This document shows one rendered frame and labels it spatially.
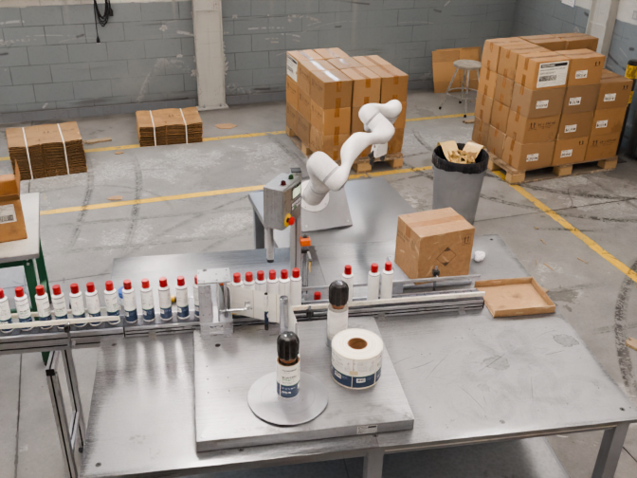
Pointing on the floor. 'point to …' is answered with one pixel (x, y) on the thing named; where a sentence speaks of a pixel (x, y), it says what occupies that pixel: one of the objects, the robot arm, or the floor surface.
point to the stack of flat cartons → (46, 150)
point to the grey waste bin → (457, 192)
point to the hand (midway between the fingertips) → (376, 161)
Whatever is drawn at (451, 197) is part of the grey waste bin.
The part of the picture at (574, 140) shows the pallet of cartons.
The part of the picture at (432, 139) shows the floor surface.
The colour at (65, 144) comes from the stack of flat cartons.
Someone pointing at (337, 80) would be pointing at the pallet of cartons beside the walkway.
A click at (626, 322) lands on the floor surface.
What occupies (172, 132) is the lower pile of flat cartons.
